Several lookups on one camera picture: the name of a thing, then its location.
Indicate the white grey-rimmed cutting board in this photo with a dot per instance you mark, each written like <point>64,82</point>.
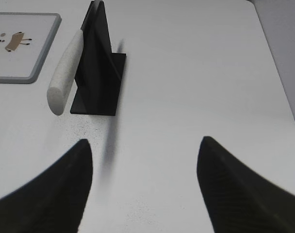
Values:
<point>25,39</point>

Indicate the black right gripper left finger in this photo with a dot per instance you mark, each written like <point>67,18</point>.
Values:
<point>54,201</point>

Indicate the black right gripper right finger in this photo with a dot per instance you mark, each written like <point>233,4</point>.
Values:
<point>238,199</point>

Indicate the black knife stand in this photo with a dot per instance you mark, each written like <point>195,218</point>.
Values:
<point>100,71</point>

